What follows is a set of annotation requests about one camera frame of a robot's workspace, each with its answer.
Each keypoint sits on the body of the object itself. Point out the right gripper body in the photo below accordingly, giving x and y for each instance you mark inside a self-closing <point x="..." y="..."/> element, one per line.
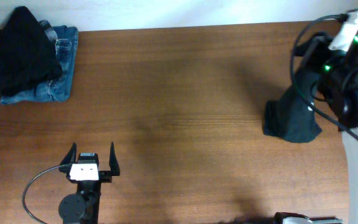
<point x="321" y="58"/>

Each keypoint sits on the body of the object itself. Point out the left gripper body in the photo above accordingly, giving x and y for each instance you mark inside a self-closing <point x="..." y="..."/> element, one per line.
<point x="104" y="177"/>

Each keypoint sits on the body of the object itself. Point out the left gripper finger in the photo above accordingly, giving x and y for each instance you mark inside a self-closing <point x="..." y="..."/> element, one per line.
<point x="70" y="156"/>
<point x="113" y="163"/>

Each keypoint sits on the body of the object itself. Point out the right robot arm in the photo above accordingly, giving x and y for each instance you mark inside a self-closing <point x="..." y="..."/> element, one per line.
<point x="336" y="65"/>

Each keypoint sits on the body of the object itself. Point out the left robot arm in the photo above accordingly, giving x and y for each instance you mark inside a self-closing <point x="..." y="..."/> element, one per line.
<point x="82" y="207"/>

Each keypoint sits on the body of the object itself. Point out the dark clothes pile right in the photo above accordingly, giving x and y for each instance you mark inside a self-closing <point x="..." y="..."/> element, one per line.
<point x="290" y="119"/>

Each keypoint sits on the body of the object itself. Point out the folded blue jeans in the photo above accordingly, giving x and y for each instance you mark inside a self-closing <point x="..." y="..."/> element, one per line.
<point x="65" y="40"/>

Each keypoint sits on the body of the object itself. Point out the black folded garment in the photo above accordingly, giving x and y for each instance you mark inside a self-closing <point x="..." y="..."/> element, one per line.
<point x="27" y="56"/>

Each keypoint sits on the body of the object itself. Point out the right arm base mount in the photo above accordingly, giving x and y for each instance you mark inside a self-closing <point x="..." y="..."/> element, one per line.
<point x="295" y="218"/>

